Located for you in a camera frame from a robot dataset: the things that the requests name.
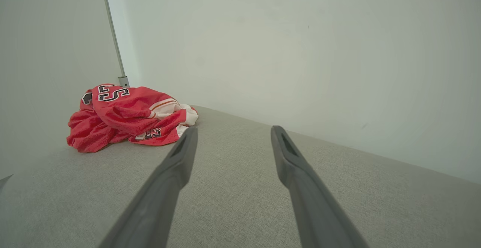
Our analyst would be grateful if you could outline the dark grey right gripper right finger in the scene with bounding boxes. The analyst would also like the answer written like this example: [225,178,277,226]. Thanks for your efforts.
[271,125,369,248]

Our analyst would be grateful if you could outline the red number 23 basketball jersey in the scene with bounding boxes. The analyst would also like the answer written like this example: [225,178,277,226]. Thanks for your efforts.
[67,84,177,153]

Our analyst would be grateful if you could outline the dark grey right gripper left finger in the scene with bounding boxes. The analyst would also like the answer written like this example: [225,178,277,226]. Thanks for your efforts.
[98,127,198,248]

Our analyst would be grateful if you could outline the grey metal corner pole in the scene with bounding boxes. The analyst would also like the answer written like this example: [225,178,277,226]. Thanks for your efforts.
[100,0,130,88]

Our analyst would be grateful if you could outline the red white-banded basketball shorts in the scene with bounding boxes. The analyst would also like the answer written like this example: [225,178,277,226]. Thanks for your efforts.
[128,98,199,146]

